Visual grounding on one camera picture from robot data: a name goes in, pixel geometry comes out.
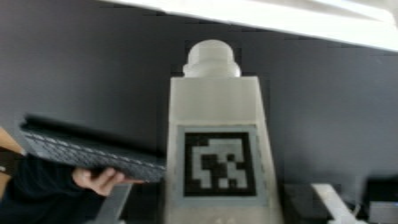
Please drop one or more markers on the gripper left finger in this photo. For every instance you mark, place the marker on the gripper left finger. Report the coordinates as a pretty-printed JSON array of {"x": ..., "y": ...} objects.
[{"x": 134, "y": 205}]

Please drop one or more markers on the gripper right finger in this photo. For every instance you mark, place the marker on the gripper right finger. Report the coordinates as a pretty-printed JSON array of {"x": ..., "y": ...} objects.
[{"x": 316, "y": 206}]

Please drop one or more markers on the white table leg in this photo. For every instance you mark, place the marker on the white table leg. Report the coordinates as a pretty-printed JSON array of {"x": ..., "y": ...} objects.
[{"x": 221, "y": 185}]

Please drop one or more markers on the grey keyboard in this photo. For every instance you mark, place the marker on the grey keyboard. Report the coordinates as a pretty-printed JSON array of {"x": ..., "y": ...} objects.
[{"x": 81, "y": 147}]

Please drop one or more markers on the person's dark sleeved forearm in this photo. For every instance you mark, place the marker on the person's dark sleeved forearm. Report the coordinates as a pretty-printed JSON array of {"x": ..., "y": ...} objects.
[{"x": 44, "y": 198}]

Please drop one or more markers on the person's bare hand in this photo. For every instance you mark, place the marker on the person's bare hand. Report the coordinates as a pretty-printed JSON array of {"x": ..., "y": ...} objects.
[{"x": 102, "y": 182}]

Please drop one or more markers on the white U-shaped obstacle fence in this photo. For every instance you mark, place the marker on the white U-shaped obstacle fence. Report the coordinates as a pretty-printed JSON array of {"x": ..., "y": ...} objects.
[{"x": 353, "y": 21}]

